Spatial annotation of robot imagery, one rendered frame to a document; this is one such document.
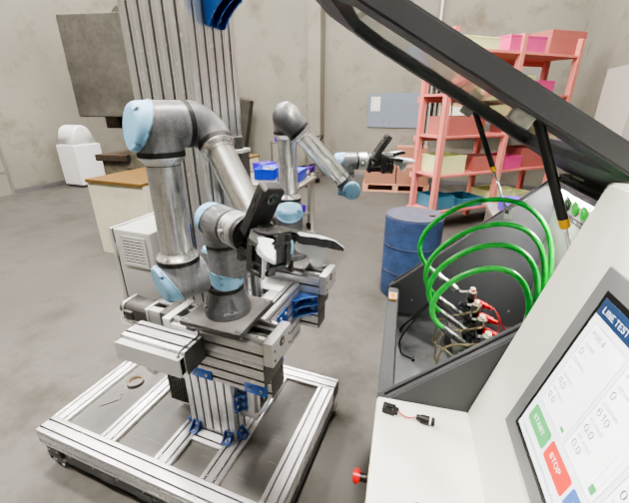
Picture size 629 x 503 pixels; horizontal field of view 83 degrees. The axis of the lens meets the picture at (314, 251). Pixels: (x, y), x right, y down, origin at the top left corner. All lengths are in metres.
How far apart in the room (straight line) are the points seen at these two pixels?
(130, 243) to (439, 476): 1.25
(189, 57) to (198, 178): 0.36
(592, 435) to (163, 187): 0.95
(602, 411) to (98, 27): 6.00
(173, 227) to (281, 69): 8.70
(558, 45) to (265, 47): 6.14
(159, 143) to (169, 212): 0.17
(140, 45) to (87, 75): 4.82
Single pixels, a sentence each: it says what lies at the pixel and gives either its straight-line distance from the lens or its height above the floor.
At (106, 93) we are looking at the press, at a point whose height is 1.81.
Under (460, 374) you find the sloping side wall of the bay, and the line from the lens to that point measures 0.94.
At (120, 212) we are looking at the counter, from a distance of 4.59.
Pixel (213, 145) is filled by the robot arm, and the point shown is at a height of 1.58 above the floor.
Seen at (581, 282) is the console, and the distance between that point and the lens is 0.75.
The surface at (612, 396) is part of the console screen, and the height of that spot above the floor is 1.33.
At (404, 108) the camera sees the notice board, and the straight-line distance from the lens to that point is 8.63.
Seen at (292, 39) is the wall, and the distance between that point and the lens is 9.51.
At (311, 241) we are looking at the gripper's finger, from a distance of 0.63.
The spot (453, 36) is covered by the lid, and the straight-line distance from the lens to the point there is 0.71.
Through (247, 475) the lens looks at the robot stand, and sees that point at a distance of 1.81.
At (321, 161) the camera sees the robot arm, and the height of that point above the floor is 1.46.
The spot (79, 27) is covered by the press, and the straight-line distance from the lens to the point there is 6.21.
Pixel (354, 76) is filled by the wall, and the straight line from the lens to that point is 8.91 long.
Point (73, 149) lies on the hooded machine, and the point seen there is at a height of 0.81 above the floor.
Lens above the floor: 1.67
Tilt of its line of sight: 23 degrees down
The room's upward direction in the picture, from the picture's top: straight up
